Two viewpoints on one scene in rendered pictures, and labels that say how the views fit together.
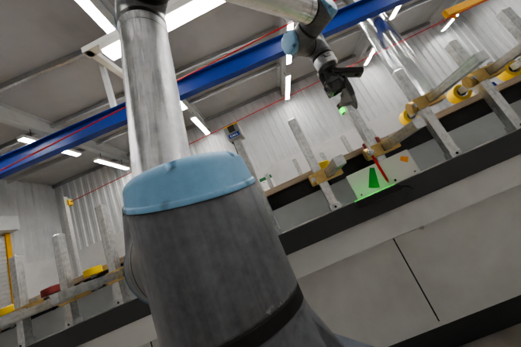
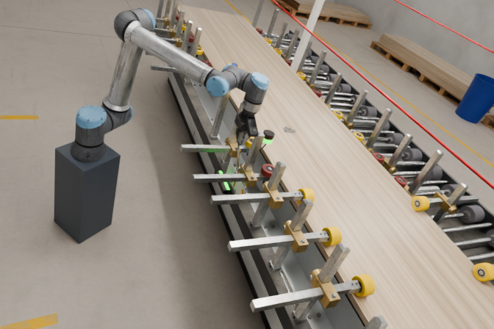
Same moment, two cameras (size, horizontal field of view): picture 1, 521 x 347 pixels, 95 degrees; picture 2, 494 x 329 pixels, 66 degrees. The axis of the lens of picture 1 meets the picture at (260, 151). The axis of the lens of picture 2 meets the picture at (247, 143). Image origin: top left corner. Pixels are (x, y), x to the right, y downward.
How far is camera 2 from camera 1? 2.15 m
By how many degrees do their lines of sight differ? 70
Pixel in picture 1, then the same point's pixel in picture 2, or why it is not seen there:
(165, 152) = (112, 94)
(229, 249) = (78, 132)
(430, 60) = not seen: outside the picture
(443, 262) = not seen: hidden behind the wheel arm
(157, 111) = (115, 81)
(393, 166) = (239, 186)
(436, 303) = not seen: hidden behind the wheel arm
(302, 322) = (84, 148)
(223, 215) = (79, 128)
